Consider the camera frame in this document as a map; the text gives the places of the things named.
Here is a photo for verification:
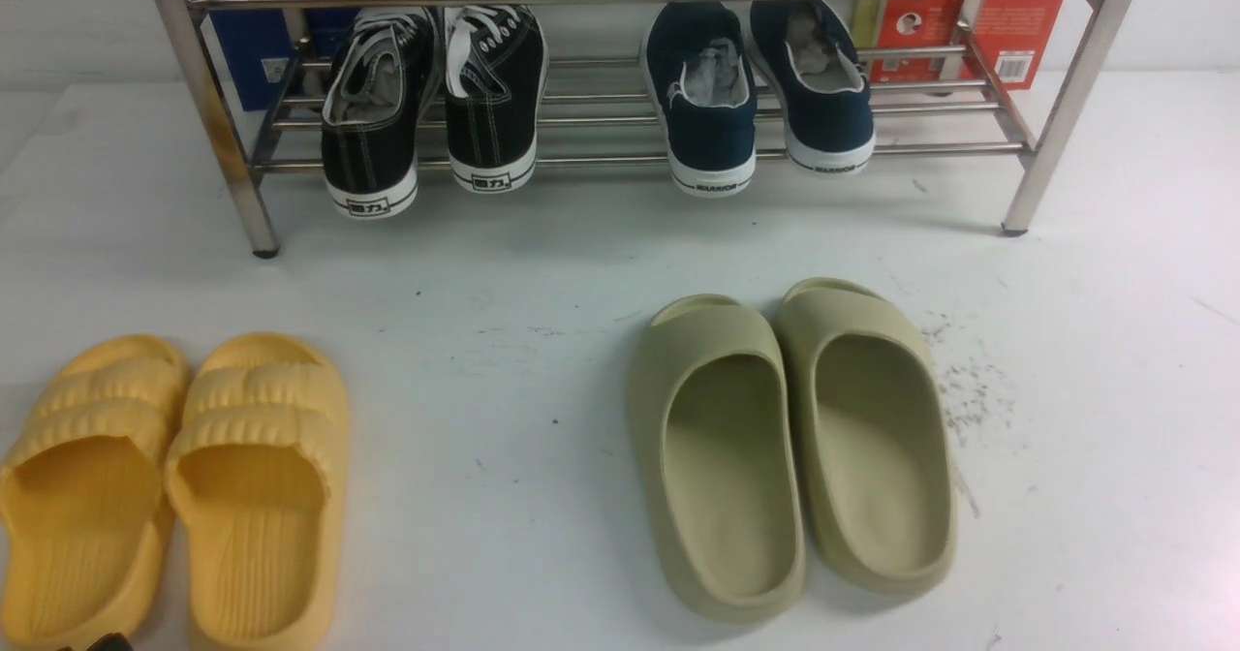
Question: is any navy canvas shoe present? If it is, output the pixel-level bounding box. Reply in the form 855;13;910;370
746;0;877;177
639;1;759;198

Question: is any steel shoe rack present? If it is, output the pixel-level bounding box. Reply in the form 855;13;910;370
139;0;1156;258

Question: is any blue box behind rack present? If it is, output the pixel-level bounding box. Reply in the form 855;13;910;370
210;7;358;112

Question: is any red box behind rack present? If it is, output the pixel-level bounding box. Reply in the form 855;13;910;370
851;0;1063;91

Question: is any olive slide sandal left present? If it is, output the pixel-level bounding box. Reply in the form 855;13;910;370
625;294;807;625

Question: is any olive slide sandal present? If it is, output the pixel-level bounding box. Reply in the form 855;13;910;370
773;277;956;596
625;294;807;625

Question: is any black canvas sneaker right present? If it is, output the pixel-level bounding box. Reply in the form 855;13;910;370
443;5;549;195

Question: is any black canvas sneaker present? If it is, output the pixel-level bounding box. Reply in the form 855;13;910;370
443;5;549;195
320;7;443;219

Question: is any olive slide sandal right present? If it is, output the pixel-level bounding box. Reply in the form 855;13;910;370
773;277;956;596

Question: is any black canvas sneaker left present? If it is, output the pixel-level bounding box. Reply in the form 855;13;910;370
320;7;443;219

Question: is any yellow slide sandal right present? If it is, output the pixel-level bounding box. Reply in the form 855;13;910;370
164;332;350;650

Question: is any yellow slide sandal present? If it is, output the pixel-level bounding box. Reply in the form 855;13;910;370
2;334;191;650
164;332;350;650

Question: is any yellow slide sandal left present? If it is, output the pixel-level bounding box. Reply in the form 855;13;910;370
2;334;191;650

